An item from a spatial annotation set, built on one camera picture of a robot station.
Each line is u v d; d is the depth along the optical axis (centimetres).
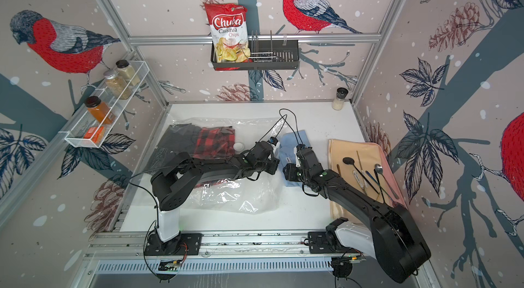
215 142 100
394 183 88
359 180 89
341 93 110
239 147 99
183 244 73
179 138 103
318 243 73
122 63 80
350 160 96
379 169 92
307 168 66
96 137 66
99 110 66
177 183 49
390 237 40
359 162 95
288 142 103
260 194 85
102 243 76
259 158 71
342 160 95
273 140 83
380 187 87
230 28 81
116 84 75
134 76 83
